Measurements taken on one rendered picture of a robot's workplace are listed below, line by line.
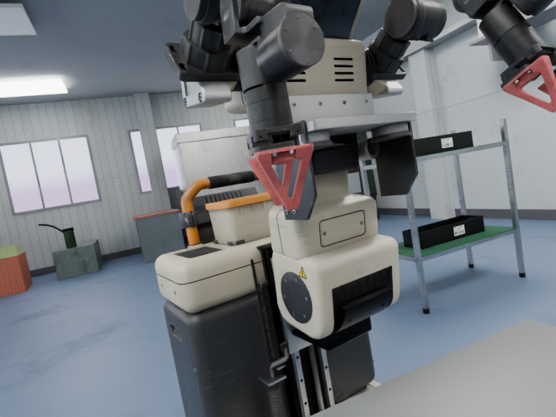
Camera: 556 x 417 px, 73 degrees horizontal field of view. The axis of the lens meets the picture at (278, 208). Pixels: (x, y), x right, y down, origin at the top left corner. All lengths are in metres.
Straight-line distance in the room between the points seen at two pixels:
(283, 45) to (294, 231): 0.38
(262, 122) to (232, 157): 6.30
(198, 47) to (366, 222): 0.46
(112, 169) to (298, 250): 7.29
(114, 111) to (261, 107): 7.64
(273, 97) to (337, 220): 0.35
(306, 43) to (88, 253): 6.45
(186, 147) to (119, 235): 2.35
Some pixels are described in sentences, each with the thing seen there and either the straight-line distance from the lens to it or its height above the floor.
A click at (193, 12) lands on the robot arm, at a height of 1.21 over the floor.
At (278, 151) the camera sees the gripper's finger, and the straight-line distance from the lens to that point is 0.42.
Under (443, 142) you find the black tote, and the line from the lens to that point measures 2.75.
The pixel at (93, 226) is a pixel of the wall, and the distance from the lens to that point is 7.90.
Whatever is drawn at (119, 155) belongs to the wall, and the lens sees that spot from 7.93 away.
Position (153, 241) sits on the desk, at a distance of 6.32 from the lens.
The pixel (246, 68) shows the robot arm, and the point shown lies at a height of 1.10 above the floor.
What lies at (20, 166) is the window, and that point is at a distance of 8.07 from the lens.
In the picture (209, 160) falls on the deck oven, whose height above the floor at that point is 1.48.
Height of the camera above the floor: 0.96
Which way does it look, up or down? 4 degrees down
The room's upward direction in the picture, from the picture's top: 10 degrees counter-clockwise
